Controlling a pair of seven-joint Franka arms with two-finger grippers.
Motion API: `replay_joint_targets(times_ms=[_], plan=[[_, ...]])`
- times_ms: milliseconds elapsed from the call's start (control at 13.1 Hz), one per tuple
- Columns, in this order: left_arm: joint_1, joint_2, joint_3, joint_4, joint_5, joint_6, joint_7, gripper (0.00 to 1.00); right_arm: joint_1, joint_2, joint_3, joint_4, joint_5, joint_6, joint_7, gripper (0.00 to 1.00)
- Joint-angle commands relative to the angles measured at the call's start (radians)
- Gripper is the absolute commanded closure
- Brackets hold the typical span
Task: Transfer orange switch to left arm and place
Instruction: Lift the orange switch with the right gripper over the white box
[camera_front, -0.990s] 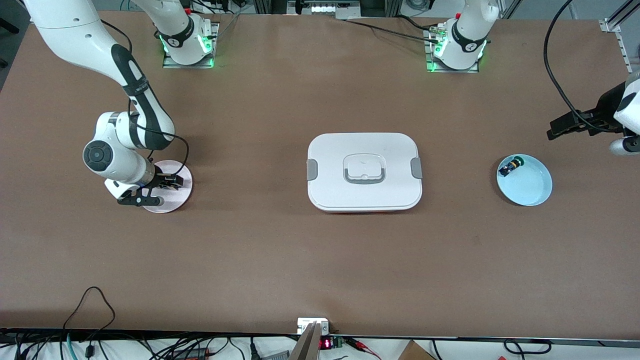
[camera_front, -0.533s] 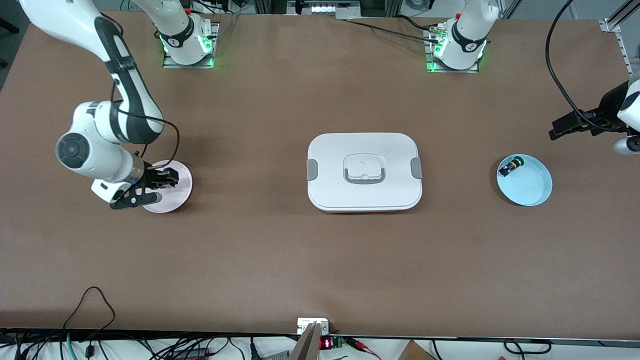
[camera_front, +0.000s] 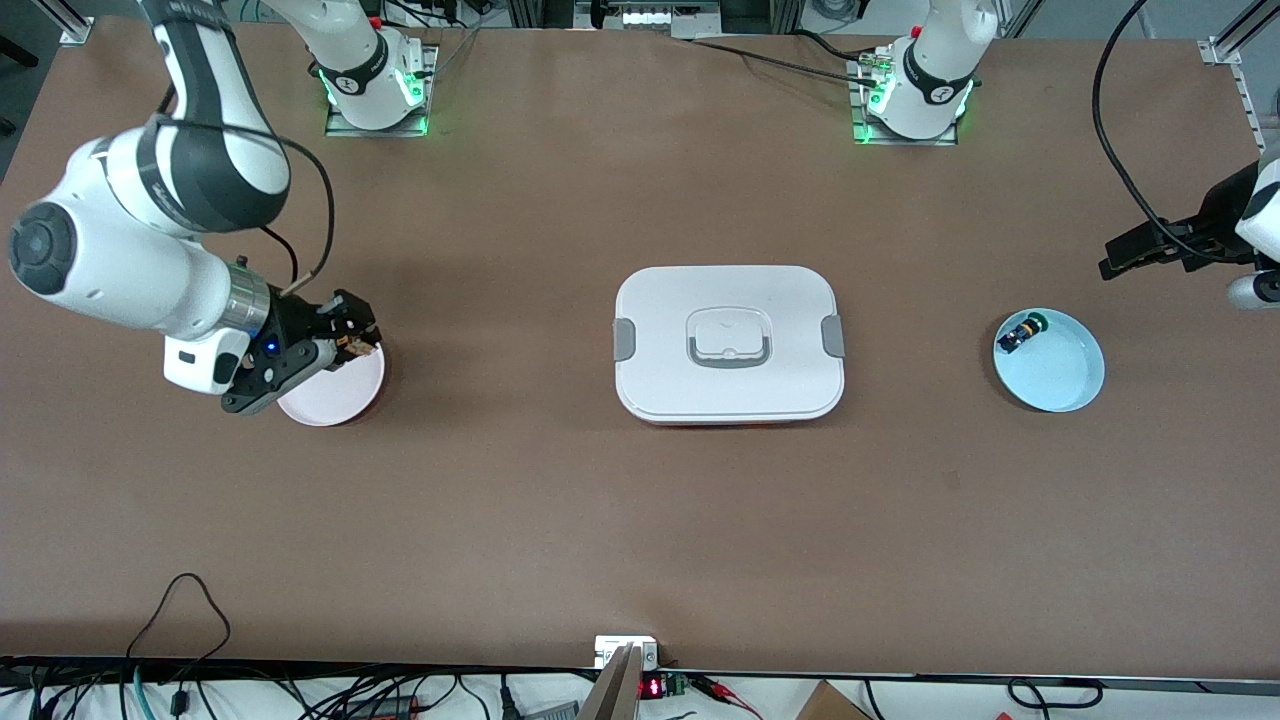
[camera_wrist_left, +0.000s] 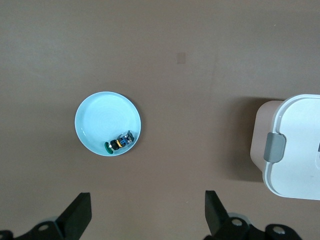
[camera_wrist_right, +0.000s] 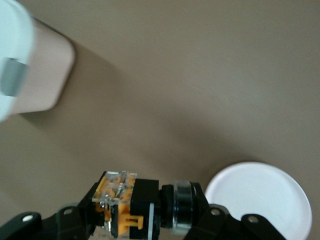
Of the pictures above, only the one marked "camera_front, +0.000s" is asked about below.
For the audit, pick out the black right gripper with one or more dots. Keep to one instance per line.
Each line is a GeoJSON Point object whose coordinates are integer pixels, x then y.
{"type": "Point", "coordinates": [293, 322]}

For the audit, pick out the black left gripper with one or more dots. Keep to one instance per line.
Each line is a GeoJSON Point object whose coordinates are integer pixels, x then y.
{"type": "Point", "coordinates": [1214, 222]}

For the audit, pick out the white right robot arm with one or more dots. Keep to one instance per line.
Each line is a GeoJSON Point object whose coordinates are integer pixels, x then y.
{"type": "Point", "coordinates": [100, 260]}

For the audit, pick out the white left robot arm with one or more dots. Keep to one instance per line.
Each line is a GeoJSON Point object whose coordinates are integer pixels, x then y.
{"type": "Point", "coordinates": [930, 70]}

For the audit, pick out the white lidded storage box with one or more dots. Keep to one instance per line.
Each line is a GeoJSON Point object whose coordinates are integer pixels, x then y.
{"type": "Point", "coordinates": [730, 390]}

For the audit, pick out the pink round plate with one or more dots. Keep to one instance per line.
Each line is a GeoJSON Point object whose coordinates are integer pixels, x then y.
{"type": "Point", "coordinates": [330, 400]}

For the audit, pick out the light blue round plate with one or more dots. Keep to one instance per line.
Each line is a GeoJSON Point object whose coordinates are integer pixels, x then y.
{"type": "Point", "coordinates": [1060, 375]}

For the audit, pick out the red digit display module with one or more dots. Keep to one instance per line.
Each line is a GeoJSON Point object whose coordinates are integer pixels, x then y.
{"type": "Point", "coordinates": [652, 687]}

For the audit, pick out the brown cardboard piece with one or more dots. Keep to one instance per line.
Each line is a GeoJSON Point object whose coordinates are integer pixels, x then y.
{"type": "Point", "coordinates": [830, 705]}

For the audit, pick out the aluminium frame rail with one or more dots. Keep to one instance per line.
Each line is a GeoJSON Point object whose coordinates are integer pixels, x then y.
{"type": "Point", "coordinates": [1240, 100]}

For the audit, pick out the green push-button switch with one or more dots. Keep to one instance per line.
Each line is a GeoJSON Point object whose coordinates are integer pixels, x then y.
{"type": "Point", "coordinates": [1022, 335]}

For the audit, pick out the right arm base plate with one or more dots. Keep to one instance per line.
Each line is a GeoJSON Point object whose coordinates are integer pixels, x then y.
{"type": "Point", "coordinates": [428, 60]}

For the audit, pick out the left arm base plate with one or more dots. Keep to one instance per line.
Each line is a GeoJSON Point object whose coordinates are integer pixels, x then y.
{"type": "Point", "coordinates": [860, 125]}

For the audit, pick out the aluminium frame post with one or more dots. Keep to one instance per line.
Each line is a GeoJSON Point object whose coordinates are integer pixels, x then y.
{"type": "Point", "coordinates": [72, 25]}

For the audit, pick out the aluminium camera mount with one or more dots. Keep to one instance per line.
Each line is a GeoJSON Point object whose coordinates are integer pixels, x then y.
{"type": "Point", "coordinates": [625, 690]}

